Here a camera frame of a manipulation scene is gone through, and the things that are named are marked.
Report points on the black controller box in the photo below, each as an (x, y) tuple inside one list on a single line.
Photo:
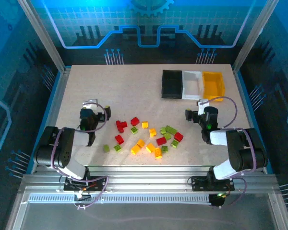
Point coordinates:
[(217, 202)]

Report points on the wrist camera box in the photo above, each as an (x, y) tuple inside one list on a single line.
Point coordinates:
[(90, 104), (201, 107)]

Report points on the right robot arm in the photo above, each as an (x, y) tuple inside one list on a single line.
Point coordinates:
[(244, 151)]

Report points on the black plastic bin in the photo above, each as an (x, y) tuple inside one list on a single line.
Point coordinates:
[(171, 82)]

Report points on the yellow plastic bin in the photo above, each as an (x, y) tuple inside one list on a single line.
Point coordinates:
[(213, 83)]

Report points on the aluminium side rail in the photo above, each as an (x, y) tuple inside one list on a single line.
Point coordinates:
[(58, 95)]

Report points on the large yellow lego brick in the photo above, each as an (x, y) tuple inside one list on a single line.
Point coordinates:
[(158, 153)]

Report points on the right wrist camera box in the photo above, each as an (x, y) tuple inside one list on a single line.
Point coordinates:
[(201, 107)]

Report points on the blue table edge strip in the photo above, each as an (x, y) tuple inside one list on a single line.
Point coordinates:
[(244, 95)]

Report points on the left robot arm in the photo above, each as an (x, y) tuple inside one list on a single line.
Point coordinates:
[(62, 148)]

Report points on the aluminium frame post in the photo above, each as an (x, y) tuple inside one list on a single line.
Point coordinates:
[(46, 38), (253, 38)]

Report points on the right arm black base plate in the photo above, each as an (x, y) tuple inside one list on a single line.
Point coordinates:
[(199, 183)]

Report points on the red lego brick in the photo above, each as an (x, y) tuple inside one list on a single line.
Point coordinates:
[(135, 121), (119, 139), (161, 141), (178, 136)]

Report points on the white plastic bin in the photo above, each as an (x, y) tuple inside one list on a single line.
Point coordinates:
[(192, 83)]

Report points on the red lego bricks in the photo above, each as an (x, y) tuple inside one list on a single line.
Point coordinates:
[(121, 125)]

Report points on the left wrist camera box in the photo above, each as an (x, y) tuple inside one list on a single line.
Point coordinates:
[(90, 104)]

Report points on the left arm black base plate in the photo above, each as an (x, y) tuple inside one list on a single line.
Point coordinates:
[(98, 183)]

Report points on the aluminium mounting beam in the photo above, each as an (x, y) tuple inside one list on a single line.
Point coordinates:
[(146, 177)]

